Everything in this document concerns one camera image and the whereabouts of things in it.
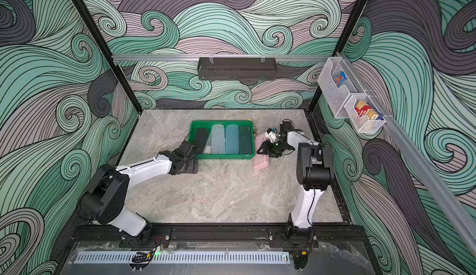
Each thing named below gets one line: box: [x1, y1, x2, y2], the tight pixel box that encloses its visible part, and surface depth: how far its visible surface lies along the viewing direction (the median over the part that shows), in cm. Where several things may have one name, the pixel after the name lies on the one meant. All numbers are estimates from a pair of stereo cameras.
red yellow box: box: [355, 100, 379, 121], surface depth 67 cm
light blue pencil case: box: [224, 123, 240, 155], surface depth 103 cm
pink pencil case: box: [253, 135, 270, 170], surface depth 93 cm
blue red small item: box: [332, 70, 348, 88], surface depth 85 cm
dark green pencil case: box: [238, 125, 253, 155], surface depth 103 cm
